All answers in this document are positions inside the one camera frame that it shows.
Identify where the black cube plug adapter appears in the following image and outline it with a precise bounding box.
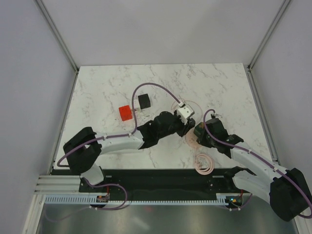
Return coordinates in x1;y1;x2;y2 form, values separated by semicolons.
137;94;151;109

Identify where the grey slotted cable duct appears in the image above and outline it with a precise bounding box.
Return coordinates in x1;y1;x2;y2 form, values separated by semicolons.
44;194;233;206

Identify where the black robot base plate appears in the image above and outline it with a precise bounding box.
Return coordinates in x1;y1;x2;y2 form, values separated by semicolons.
79;167;243;200

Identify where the left aluminium frame post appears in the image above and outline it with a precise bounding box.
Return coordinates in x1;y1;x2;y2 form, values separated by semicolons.
34;0;80;73

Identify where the aluminium frame post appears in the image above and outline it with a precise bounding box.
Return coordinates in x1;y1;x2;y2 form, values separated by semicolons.
246;0;293;71
34;0;80;73

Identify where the pink coiled cable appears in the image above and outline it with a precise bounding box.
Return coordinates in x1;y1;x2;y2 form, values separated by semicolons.
194;147;215;176

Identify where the pink round disc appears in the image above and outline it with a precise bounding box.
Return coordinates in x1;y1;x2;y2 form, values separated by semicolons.
185;130;201;149

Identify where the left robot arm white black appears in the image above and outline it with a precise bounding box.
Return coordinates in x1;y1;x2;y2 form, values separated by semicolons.
60;107;195;192

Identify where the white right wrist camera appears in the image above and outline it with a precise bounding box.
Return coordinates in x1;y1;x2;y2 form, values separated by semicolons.
212;112;223;118

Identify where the green cube plug adapter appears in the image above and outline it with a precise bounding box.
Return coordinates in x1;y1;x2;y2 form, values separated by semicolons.
193;122;206;138

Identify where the right aluminium frame post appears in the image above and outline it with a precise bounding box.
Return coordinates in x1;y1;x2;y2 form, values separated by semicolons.
246;0;293;71

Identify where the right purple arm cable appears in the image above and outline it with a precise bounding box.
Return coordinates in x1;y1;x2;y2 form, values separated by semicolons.
203;109;312;219

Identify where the white cube plug tiger print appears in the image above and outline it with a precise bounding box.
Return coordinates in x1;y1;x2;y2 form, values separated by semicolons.
133;108;141;113

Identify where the aluminium rail bar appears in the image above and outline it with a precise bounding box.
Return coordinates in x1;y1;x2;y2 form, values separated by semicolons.
35;175;80;195

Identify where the red cube plug adapter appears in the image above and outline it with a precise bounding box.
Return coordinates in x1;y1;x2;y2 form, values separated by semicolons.
118;105;133;121

